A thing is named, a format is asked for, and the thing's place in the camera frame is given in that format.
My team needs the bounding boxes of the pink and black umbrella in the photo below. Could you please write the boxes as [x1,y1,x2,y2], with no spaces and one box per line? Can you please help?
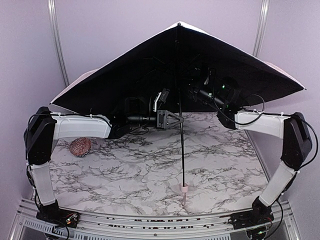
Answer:
[49,21,307,207]

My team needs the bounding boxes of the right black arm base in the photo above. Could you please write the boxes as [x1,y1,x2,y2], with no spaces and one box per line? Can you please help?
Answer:
[227,211,275,230]

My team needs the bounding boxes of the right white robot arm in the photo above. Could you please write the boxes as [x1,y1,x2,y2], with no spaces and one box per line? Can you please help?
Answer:
[184,80,319,221]

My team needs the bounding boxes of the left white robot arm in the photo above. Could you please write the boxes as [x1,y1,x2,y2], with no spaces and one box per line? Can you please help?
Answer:
[23,100,184,220]

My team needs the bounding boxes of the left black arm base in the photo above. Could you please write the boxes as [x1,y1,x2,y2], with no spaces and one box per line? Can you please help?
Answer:
[36,209,80,229]

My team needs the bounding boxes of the red patterned round pouch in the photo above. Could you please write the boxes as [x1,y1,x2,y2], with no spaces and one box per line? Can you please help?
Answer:
[69,137,92,158]

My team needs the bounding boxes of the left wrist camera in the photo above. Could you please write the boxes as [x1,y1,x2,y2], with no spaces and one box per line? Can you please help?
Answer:
[153,88,170,112]

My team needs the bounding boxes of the right aluminium corner post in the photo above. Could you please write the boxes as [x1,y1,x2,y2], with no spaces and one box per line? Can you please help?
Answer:
[252,0,270,58]

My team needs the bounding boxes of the aluminium corner post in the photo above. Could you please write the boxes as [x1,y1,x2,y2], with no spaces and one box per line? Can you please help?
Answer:
[47,0,70,88]
[252,0,270,58]

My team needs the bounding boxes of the left aluminium corner post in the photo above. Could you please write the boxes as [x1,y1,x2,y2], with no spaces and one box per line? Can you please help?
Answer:
[47,0,70,88]

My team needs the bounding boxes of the aluminium front rail frame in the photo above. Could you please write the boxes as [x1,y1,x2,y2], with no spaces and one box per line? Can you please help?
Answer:
[8,199,301,240]

